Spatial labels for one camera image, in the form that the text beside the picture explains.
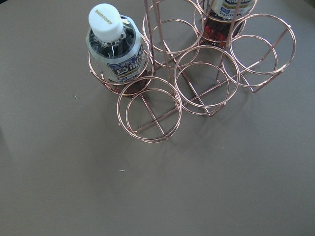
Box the tea bottle far right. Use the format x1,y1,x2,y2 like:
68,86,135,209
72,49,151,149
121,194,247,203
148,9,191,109
199,0,257,48

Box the copper wire bottle rack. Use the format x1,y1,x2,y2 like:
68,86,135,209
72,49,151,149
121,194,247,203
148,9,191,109
88,0,296,143

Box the tea bottle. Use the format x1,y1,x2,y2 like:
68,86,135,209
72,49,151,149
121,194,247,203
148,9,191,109
199,0,257,48
86,3,148,93

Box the tea bottle far left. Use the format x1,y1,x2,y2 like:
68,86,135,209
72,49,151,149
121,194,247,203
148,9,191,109
86,3,148,93

